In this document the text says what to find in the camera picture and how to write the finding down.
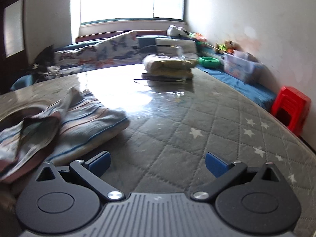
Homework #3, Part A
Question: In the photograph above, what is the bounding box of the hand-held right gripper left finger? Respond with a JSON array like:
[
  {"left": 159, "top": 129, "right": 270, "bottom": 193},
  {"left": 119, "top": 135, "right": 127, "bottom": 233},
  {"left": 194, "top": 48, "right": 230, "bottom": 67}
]
[{"left": 36, "top": 150, "right": 125, "bottom": 201}]

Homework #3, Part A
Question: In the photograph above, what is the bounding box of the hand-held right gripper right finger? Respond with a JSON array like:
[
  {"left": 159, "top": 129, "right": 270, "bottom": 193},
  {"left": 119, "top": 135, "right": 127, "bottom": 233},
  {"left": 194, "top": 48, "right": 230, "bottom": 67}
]
[{"left": 191, "top": 152, "right": 289, "bottom": 200}]

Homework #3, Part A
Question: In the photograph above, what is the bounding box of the blue striped garment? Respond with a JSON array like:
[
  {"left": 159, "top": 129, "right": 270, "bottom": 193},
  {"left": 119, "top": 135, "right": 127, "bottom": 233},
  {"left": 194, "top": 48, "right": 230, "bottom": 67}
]
[{"left": 0, "top": 87, "right": 131, "bottom": 184}]

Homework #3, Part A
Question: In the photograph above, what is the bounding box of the folded yellow clothes stack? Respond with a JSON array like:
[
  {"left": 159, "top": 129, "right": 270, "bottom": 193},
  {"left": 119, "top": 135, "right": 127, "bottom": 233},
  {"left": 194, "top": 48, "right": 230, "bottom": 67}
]
[{"left": 142, "top": 54, "right": 199, "bottom": 79}]

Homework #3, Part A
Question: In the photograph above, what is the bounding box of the blue mat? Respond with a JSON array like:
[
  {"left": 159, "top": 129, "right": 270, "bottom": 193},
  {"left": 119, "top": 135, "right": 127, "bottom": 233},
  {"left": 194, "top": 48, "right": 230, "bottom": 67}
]
[{"left": 197, "top": 44, "right": 277, "bottom": 110}]

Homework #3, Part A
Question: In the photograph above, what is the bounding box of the round inset cooktop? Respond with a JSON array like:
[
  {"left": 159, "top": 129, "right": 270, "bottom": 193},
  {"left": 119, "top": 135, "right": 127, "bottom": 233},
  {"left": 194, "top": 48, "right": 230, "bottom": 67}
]
[{"left": 0, "top": 99, "right": 50, "bottom": 126}]

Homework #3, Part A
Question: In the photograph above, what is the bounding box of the flat butterfly print cushion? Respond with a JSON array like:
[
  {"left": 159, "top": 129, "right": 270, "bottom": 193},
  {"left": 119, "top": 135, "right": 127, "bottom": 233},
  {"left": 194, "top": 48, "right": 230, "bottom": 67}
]
[{"left": 48, "top": 55, "right": 145, "bottom": 76}]

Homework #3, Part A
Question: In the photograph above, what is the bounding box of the red plastic stool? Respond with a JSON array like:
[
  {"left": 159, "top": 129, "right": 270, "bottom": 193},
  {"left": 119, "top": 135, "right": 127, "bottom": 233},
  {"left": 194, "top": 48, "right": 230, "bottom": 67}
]
[{"left": 271, "top": 86, "right": 311, "bottom": 136}]

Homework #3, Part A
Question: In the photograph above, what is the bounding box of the clear plastic storage box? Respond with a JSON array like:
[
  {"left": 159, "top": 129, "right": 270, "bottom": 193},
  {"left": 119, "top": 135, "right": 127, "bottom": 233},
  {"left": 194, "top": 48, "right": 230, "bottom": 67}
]
[{"left": 223, "top": 51, "right": 263, "bottom": 83}]

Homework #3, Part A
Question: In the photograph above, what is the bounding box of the green plastic bowl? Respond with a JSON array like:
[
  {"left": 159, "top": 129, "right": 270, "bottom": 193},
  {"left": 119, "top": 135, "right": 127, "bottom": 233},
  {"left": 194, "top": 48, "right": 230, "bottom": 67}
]
[{"left": 199, "top": 56, "right": 221, "bottom": 68}]

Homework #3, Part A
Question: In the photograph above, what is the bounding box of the long butterfly print cushion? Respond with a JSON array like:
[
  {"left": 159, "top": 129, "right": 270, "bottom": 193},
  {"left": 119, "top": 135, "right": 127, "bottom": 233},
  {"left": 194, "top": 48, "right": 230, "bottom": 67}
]
[{"left": 54, "top": 47, "right": 99, "bottom": 67}]

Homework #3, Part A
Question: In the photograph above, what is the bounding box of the blue chair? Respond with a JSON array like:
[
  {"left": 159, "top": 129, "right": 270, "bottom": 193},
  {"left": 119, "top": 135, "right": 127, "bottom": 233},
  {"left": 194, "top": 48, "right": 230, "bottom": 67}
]
[{"left": 10, "top": 74, "right": 34, "bottom": 90}]

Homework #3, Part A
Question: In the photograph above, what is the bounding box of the black bag pile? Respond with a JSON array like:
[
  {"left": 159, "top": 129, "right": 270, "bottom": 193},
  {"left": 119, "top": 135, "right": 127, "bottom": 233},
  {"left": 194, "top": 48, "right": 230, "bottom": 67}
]
[{"left": 32, "top": 44, "right": 56, "bottom": 82}]

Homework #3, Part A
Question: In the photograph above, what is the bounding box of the large butterfly print cushion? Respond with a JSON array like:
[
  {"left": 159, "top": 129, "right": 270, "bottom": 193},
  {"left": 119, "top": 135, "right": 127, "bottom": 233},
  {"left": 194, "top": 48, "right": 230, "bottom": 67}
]
[{"left": 95, "top": 31, "right": 141, "bottom": 62}]

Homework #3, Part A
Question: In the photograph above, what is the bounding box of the clear plastic container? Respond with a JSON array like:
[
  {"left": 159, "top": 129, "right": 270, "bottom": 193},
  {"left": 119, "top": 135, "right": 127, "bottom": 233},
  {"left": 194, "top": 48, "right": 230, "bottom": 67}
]
[{"left": 173, "top": 45, "right": 188, "bottom": 60}]

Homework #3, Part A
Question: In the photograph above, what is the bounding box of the plush toy group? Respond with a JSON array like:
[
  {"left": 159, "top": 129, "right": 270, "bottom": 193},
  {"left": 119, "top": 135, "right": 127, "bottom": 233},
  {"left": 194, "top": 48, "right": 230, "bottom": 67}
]
[{"left": 215, "top": 41, "right": 240, "bottom": 55}]

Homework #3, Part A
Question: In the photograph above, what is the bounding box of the white pillow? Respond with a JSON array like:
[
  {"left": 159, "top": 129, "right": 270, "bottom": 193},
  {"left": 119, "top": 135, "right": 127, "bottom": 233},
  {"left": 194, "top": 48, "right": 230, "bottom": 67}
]
[{"left": 155, "top": 38, "right": 198, "bottom": 55}]

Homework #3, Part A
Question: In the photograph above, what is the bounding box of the colourful toy pile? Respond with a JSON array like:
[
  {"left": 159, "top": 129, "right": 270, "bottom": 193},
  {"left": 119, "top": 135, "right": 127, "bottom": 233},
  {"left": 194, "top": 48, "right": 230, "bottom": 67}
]
[{"left": 189, "top": 32, "right": 208, "bottom": 43}]

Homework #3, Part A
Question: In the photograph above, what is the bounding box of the dark wooden door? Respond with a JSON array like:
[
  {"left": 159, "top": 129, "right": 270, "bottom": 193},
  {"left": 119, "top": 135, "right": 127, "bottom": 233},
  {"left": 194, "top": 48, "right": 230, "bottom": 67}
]
[{"left": 0, "top": 0, "right": 27, "bottom": 94}]

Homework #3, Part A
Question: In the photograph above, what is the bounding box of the white plush toy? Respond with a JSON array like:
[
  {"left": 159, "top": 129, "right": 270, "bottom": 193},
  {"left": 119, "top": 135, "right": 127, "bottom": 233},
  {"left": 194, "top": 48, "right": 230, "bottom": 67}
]
[{"left": 167, "top": 25, "right": 189, "bottom": 37}]

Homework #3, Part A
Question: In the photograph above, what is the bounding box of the window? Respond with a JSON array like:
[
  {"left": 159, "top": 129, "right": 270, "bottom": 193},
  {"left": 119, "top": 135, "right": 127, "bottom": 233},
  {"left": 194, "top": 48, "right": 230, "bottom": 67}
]
[{"left": 80, "top": 0, "right": 185, "bottom": 26}]

